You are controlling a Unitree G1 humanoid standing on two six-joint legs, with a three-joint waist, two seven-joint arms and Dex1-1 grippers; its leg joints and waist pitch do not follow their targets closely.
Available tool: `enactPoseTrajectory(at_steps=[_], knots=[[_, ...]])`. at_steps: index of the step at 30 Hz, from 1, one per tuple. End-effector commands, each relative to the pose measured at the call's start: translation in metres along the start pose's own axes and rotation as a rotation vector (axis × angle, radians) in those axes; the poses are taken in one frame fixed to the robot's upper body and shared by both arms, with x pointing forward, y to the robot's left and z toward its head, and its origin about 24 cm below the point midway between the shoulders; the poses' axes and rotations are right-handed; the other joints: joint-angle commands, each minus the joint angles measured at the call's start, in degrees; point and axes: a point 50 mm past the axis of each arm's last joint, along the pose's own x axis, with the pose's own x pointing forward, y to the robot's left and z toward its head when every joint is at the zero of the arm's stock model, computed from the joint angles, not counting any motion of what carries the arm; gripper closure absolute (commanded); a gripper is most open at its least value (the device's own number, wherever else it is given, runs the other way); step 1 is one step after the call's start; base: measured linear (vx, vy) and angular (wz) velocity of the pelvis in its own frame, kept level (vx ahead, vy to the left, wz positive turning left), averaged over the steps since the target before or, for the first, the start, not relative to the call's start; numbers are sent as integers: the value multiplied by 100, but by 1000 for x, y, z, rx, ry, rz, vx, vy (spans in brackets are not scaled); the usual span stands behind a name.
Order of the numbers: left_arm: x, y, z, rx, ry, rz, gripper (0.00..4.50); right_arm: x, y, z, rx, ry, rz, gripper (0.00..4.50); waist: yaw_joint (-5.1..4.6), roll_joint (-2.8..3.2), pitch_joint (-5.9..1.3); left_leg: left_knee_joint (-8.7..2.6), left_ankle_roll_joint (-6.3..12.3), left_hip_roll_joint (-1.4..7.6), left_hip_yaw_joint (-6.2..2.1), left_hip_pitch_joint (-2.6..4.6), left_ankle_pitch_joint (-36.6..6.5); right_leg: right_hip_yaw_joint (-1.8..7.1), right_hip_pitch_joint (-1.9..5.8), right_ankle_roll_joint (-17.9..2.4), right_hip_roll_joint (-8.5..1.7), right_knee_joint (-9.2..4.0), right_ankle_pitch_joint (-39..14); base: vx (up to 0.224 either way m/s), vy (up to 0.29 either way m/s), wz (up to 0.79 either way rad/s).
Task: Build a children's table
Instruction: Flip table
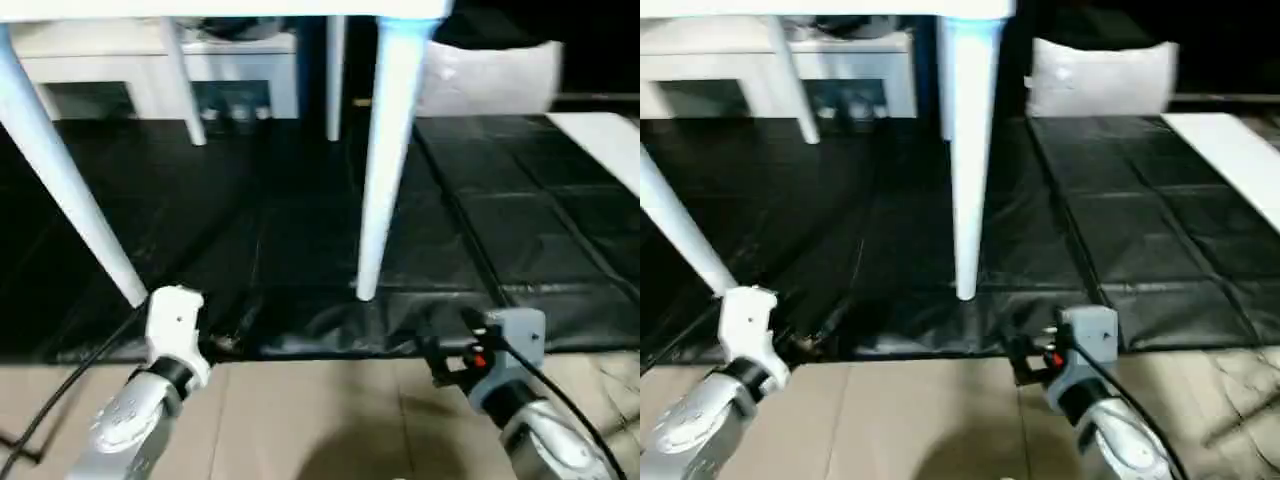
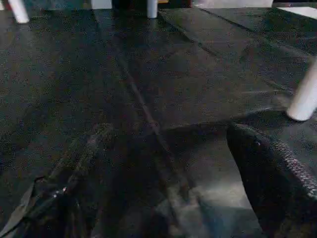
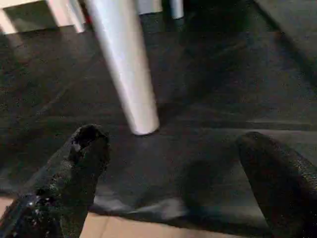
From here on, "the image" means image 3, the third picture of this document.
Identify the white cabinet with glass doors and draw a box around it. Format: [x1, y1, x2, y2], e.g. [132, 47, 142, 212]
[0, 0, 89, 35]

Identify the black work mat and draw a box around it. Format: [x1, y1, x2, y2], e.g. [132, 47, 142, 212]
[0, 0, 317, 238]

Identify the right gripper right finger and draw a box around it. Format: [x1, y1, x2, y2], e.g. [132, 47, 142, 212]
[236, 131, 317, 238]

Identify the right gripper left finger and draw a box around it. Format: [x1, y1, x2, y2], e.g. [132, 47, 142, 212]
[0, 123, 111, 238]

